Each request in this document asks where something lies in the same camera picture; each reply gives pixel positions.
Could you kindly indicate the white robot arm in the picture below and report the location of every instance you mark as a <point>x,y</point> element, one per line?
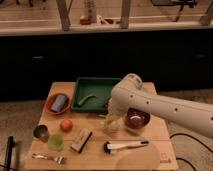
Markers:
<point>129,93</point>

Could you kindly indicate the white paper cup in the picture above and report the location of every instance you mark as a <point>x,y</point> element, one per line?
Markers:
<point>111,125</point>

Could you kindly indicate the green plastic cup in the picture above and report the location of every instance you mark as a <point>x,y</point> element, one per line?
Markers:
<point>55,142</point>

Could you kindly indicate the metal cup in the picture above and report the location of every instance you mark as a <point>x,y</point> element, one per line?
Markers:
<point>41,132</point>

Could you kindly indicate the green plastic tray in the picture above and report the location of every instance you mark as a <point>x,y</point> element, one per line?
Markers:
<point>100,86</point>

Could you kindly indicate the brown grape bunch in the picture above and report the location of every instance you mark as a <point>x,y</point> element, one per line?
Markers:
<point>106,102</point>

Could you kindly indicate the green chili pepper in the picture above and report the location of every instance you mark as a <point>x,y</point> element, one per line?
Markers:
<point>84,99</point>

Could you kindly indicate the dark red bowl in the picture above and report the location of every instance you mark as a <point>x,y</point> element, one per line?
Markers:
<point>136,119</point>

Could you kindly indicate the grey can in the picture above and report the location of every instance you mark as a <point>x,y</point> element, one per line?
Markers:
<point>58,103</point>

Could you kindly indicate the orange plastic bowl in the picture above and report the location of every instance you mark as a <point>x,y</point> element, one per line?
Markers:
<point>50,101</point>

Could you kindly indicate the orange fruit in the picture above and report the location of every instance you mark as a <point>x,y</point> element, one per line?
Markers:
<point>66,125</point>

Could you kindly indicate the wooden block eraser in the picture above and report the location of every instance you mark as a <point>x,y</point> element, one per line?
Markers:
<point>81,140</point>

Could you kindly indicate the red object on shelf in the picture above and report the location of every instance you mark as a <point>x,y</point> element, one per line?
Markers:
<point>84,21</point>

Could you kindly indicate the white bottle on shelf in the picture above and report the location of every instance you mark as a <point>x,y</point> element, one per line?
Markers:
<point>91,10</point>

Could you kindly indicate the metal fork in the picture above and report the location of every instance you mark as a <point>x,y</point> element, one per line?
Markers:
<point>59,160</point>

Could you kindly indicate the white handled brush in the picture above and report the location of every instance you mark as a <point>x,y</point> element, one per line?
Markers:
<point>110,147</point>

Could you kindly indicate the black stand post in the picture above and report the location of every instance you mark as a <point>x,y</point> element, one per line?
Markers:
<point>8,155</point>

